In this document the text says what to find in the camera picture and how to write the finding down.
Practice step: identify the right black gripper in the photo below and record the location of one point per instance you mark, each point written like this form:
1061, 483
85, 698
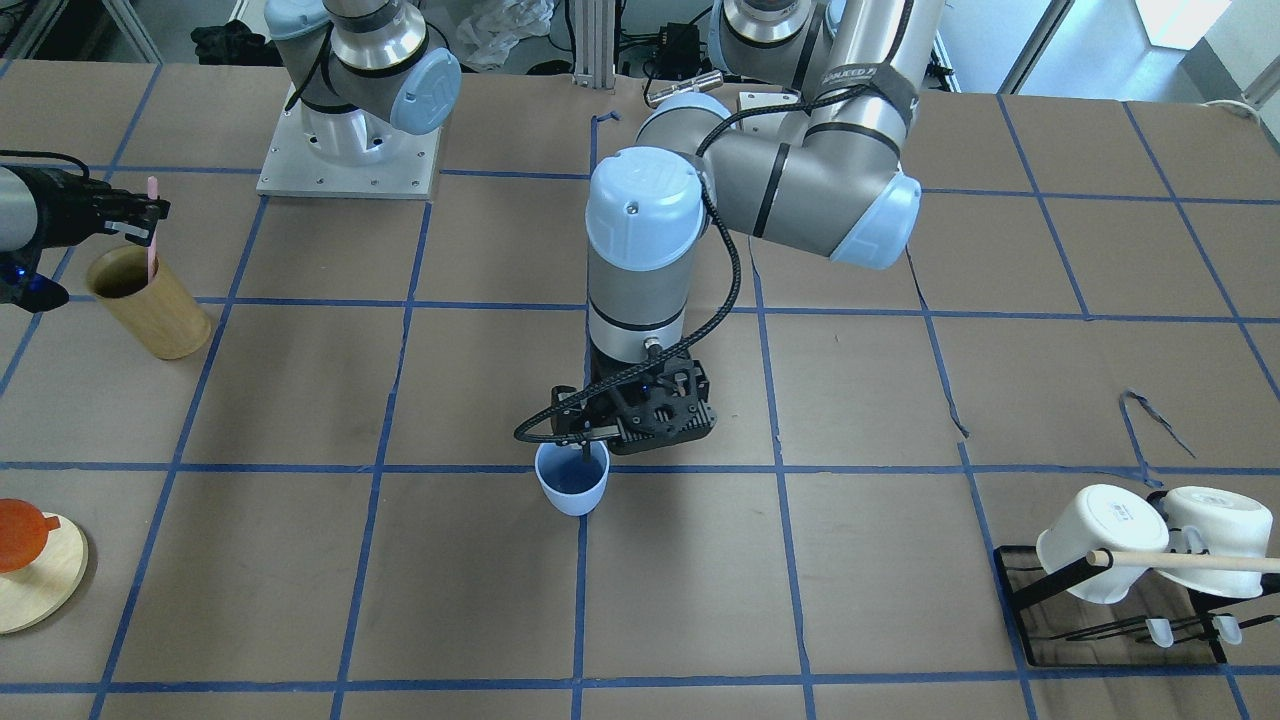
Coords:
52, 205

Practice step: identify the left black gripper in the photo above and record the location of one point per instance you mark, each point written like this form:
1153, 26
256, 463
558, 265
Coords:
566, 414

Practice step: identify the pink chopstick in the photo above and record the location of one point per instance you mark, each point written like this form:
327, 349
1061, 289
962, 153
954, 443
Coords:
151, 263

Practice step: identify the light blue cup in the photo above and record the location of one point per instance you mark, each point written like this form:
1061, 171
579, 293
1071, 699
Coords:
573, 477

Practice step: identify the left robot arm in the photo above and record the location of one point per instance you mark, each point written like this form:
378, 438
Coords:
821, 174

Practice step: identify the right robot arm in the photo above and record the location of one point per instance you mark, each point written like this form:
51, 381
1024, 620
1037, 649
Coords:
371, 90

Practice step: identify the orange cup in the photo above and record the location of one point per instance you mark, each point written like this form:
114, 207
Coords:
25, 530

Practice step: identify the bamboo cylinder holder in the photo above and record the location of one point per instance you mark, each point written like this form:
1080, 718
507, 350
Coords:
146, 296

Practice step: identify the wooden mug tree stand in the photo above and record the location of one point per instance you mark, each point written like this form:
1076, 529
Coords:
34, 593

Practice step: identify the wooden rack dowel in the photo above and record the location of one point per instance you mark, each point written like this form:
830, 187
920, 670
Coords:
1127, 559

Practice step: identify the white mug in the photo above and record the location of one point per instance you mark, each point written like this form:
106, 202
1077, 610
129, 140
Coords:
1227, 524
1101, 516

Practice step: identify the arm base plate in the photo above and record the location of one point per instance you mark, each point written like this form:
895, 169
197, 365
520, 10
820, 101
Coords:
347, 156
755, 99

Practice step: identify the aluminium frame post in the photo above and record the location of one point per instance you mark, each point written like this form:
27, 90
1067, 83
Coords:
594, 49

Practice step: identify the black wire mug rack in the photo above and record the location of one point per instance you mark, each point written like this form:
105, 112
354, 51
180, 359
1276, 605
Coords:
1081, 616

